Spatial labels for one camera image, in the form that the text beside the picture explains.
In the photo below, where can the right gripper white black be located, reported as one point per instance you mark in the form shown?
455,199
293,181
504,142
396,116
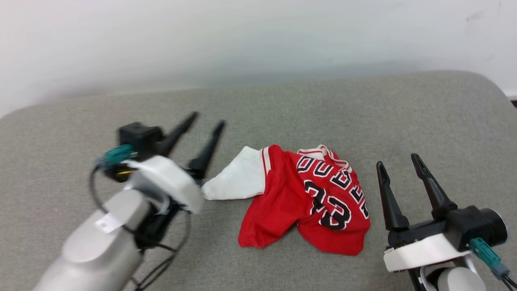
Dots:
420,250

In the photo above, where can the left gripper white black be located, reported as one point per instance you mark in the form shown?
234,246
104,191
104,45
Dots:
173,180

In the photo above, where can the red basketball jersey white sleeves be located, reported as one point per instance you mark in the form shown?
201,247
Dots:
291,202

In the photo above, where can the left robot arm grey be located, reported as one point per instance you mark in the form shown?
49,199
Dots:
101,250

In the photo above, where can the grey fabric sofa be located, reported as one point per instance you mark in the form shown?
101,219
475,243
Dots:
282,113

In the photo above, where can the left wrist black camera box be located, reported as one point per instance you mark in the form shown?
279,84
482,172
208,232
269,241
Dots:
139,137

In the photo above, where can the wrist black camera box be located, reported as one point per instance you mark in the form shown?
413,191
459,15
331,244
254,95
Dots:
476,226
139,137

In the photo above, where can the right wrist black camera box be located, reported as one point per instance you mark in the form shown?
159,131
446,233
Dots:
476,226

